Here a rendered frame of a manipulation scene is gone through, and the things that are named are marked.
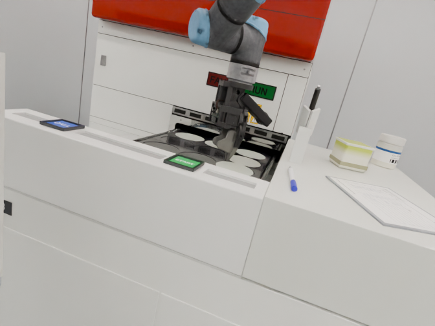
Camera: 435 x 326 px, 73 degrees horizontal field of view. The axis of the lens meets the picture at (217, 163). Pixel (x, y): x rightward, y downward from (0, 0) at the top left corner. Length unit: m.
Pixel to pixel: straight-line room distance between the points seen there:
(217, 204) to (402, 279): 0.28
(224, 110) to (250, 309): 0.45
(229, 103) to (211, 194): 0.35
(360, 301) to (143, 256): 0.36
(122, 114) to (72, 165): 0.70
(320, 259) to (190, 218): 0.21
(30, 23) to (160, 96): 2.72
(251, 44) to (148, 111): 0.58
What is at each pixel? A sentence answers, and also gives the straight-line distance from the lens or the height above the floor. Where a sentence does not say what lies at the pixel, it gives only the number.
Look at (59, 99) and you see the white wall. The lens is 3.53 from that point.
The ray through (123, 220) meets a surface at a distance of 0.56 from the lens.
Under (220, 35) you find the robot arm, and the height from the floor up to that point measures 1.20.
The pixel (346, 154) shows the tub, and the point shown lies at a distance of 0.80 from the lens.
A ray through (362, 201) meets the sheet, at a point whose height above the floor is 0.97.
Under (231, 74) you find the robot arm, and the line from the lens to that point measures 0.76.
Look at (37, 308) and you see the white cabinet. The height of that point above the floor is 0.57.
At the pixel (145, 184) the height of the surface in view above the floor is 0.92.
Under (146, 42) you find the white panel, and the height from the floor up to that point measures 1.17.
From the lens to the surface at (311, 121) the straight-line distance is 0.71.
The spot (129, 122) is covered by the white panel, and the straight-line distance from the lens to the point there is 1.25.
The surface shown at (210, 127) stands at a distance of 1.09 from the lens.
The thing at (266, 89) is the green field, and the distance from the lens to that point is 1.05.
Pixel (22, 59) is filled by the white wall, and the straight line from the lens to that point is 3.84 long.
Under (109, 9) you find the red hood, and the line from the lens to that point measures 1.25.
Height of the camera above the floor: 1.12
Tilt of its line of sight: 16 degrees down
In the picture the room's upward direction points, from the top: 13 degrees clockwise
